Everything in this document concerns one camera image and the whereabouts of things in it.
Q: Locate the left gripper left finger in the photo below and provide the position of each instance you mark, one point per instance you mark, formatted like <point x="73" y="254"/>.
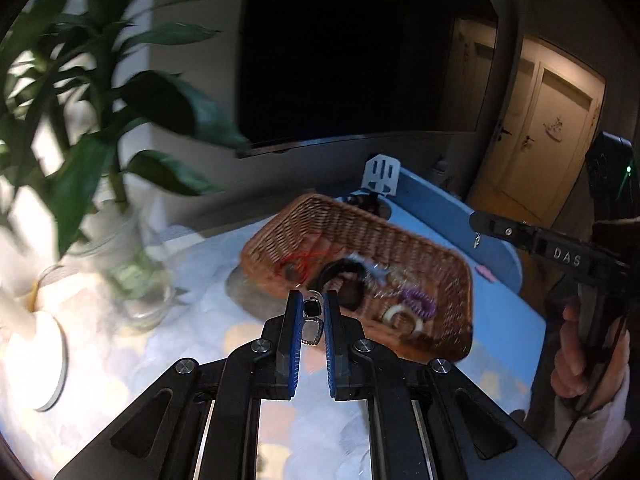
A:
<point x="285" y="334"/>

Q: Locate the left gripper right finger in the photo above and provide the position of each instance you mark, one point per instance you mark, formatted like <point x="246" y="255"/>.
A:
<point x="346" y="378"/>

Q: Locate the square silver earring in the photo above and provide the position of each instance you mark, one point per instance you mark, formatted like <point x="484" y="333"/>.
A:
<point x="313" y="324"/>

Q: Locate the person's right hand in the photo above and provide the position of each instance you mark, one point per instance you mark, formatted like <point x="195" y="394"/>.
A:
<point x="567" y="378"/>

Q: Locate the black hair scrunchie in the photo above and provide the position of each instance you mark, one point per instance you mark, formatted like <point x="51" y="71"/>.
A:
<point x="352" y="276"/>

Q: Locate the brown wicker basket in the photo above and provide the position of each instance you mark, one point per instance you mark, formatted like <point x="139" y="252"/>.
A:
<point x="409" y="293"/>

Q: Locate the beige wooden door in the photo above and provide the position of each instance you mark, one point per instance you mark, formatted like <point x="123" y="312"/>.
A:
<point x="539" y="148"/>

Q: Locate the grey metal phone stand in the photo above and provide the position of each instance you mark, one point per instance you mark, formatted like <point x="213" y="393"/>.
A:
<point x="381" y="175"/>

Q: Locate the glass vase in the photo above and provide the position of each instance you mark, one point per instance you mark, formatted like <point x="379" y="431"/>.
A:
<point x="130" y="261"/>

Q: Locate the white desk lamp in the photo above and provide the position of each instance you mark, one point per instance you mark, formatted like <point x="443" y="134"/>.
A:
<point x="34" y="354"/>

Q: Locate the dark television screen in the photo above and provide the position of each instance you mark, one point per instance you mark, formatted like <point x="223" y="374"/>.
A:
<point x="311" y="70"/>

